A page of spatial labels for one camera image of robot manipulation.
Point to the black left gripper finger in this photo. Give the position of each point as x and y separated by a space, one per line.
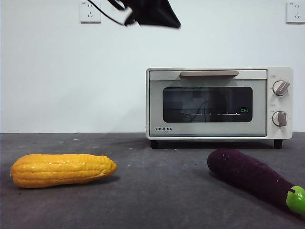
157 14

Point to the purple eggplant with green stem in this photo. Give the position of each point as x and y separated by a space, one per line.
247 174

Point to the white toaster oven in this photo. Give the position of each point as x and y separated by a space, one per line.
280 71

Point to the beige oven knob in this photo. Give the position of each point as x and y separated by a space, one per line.
279 118
281 88

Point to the yellow corn cob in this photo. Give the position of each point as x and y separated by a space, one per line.
62 170

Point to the white wall socket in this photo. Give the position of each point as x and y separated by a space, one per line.
296 13
90 12

